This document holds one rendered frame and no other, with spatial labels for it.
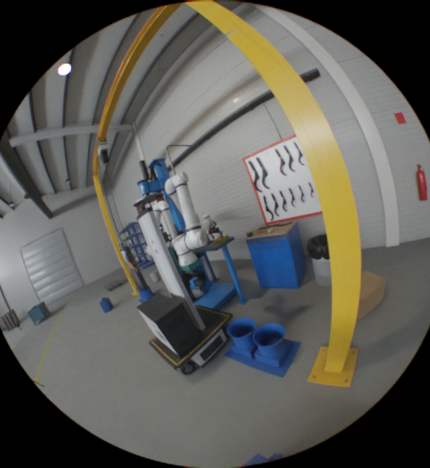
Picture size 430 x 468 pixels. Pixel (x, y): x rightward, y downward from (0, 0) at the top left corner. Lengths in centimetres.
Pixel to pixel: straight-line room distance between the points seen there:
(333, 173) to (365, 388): 157
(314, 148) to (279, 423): 175
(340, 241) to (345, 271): 15
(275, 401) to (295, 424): 30
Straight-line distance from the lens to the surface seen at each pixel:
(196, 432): 173
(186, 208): 148
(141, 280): 400
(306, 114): 78
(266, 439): 156
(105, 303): 508
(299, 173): 323
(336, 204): 74
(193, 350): 180
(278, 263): 251
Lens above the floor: 154
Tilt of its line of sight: 8 degrees down
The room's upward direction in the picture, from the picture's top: 20 degrees counter-clockwise
